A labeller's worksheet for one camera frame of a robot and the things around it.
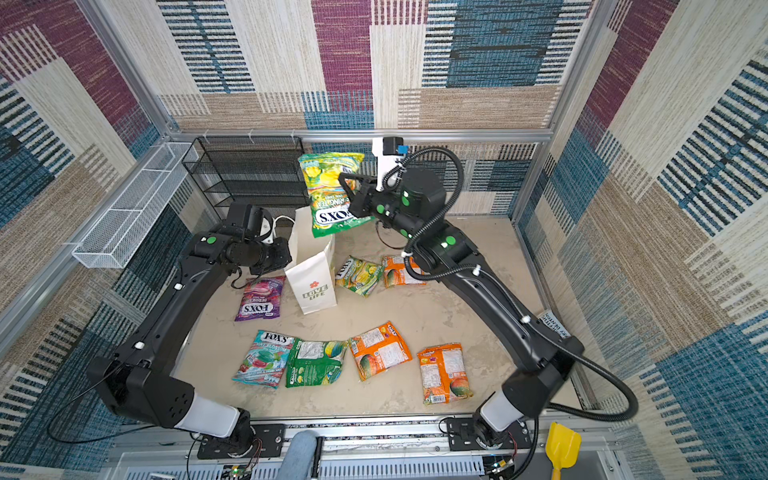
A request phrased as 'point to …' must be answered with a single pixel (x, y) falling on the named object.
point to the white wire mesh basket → (112, 242)
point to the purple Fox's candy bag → (261, 298)
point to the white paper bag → (312, 273)
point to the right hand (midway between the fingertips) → (341, 182)
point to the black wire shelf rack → (251, 171)
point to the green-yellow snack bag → (358, 276)
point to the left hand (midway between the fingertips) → (292, 252)
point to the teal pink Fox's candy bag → (265, 363)
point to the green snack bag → (314, 362)
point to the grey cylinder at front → (299, 458)
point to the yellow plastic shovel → (562, 448)
